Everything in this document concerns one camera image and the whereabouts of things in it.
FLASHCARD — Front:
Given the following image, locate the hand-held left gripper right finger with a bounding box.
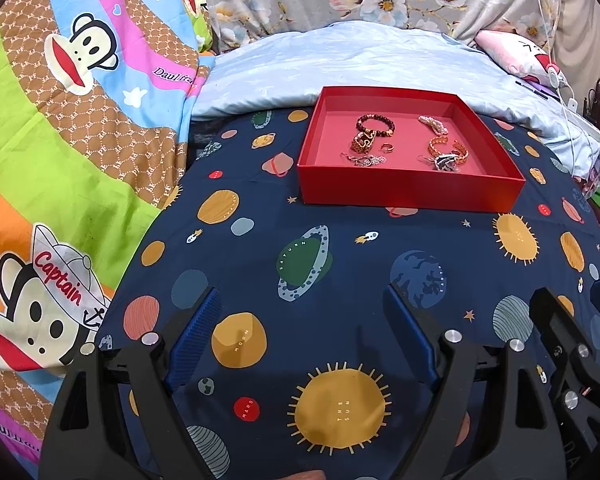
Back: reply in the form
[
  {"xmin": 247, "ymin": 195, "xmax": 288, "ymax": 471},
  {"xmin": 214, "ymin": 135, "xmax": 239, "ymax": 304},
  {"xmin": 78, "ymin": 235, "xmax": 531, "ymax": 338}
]
[{"xmin": 382, "ymin": 282, "xmax": 566, "ymax": 480}]

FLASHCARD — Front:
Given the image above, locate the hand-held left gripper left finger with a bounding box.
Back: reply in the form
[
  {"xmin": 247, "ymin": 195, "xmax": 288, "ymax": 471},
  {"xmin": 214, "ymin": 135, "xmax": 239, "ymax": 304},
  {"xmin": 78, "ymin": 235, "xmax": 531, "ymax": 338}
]
[{"xmin": 39, "ymin": 287, "xmax": 223, "ymax": 480}]

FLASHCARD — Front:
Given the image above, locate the red shallow box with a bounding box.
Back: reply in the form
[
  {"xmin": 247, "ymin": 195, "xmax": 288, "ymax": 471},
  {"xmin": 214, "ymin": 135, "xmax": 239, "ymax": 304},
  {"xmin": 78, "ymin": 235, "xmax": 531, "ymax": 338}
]
[{"xmin": 296, "ymin": 86, "xmax": 527, "ymax": 213}]

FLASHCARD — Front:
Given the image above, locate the black and silver brooch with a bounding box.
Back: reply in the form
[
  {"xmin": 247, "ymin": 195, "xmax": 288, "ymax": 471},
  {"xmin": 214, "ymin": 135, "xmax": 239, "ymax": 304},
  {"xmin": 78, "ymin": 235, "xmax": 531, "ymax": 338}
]
[{"xmin": 431, "ymin": 155, "xmax": 462, "ymax": 174}]

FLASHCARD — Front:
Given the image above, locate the silver charm chain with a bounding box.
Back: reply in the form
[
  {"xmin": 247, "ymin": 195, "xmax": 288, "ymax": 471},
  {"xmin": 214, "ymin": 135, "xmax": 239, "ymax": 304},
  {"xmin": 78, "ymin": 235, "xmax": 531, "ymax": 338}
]
[{"xmin": 341, "ymin": 152, "xmax": 388, "ymax": 167}]

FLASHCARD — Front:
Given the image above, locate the gold and silver wristwatch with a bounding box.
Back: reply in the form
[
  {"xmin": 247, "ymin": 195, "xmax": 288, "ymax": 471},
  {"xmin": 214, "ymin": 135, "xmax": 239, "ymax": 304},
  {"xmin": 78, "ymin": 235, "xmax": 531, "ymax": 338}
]
[{"xmin": 426, "ymin": 136, "xmax": 470, "ymax": 167}]

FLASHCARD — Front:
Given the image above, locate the gold chain bracelet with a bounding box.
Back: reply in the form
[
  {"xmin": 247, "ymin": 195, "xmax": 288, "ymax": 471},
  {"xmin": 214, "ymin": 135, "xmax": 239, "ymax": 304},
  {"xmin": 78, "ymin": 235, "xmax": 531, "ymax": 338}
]
[{"xmin": 350, "ymin": 130, "xmax": 381, "ymax": 157}]

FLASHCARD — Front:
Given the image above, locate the dark beaded bracelet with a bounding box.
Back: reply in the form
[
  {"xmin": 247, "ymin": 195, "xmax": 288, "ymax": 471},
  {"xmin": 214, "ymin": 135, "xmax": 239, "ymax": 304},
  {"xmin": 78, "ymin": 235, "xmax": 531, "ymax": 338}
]
[{"xmin": 356, "ymin": 115, "xmax": 397, "ymax": 137}]

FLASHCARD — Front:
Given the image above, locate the pink beaded bracelet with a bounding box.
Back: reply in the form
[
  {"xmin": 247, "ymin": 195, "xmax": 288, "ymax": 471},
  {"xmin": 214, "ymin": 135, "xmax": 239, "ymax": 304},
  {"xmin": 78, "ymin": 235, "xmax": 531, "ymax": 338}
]
[{"xmin": 418, "ymin": 115, "xmax": 451, "ymax": 135}]

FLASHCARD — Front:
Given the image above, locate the navy planet print blanket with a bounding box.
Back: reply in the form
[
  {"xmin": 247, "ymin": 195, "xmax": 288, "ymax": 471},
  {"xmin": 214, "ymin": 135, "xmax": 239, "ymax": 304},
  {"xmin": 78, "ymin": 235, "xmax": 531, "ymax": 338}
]
[{"xmin": 95, "ymin": 107, "xmax": 600, "ymax": 480}]

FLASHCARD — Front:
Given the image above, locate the purple case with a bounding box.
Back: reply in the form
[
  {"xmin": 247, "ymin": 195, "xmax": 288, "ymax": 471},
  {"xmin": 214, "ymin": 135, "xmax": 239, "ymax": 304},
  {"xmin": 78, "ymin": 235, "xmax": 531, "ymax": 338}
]
[{"xmin": 515, "ymin": 76, "xmax": 558, "ymax": 99}]

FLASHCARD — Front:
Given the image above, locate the cartoon monkey printed blanket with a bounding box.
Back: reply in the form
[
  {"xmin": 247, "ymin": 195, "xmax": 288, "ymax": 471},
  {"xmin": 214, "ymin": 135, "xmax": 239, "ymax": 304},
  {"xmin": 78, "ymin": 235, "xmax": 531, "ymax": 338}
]
[{"xmin": 0, "ymin": 0, "xmax": 216, "ymax": 480}]

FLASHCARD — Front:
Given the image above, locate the pink cartoon pillow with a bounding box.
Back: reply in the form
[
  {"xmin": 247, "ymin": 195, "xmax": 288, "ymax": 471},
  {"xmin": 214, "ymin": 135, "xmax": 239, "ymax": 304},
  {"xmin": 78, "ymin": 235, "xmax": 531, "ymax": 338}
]
[{"xmin": 475, "ymin": 29, "xmax": 563, "ymax": 83}]

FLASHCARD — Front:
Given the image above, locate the light blue quilt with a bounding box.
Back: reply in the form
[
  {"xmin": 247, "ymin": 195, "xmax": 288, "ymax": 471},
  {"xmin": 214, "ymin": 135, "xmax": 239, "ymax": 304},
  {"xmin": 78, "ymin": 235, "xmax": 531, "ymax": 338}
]
[{"xmin": 190, "ymin": 21, "xmax": 600, "ymax": 181}]

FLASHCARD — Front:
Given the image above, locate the beige hanging cloth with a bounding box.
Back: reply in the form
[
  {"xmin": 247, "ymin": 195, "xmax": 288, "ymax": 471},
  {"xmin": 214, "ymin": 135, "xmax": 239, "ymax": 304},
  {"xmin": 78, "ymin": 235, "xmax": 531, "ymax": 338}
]
[{"xmin": 550, "ymin": 0, "xmax": 600, "ymax": 96}]

